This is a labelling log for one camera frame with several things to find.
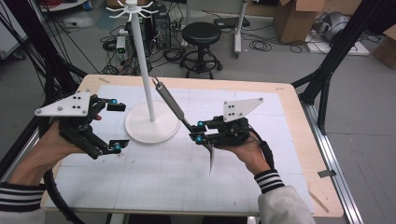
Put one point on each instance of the white flat board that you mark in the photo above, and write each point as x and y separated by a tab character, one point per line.
358	49

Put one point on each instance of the thin wooden strip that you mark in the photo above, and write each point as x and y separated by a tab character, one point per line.
318	201

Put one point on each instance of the black round stool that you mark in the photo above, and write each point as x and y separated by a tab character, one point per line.
201	32

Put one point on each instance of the large steel spoon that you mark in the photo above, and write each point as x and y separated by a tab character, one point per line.
169	99

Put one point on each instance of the white hook rack stand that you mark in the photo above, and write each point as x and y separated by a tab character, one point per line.
141	46

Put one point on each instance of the black metal frame stand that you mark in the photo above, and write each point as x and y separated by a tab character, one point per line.
330	59
43	56

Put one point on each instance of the grey round appliance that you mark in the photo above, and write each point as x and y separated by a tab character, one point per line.
334	25

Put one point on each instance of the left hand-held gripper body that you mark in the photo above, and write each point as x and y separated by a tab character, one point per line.
67	105

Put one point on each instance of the small white power box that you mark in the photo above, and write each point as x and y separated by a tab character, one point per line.
120	43

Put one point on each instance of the person's left hand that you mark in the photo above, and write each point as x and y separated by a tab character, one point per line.
53	146

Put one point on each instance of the white floor stand pole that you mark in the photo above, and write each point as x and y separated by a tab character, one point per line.
239	31

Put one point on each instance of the small cardboard box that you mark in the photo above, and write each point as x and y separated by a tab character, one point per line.
386	46

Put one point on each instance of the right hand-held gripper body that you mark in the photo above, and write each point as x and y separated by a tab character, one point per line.
236	129

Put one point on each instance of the aluminium rail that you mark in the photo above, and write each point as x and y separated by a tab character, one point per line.
345	193
18	155

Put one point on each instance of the large open cardboard box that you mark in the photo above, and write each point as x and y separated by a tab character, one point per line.
292	21

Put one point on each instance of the black computer tower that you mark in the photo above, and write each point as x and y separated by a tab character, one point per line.
162	28

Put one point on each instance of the flat black device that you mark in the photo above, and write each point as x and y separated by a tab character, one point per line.
232	21

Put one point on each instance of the white grid mat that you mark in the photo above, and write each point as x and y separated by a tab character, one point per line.
168	180

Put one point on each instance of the person's right hand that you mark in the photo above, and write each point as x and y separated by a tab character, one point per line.
249	154

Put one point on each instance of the grey metal bracket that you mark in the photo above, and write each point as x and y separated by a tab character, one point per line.
327	173

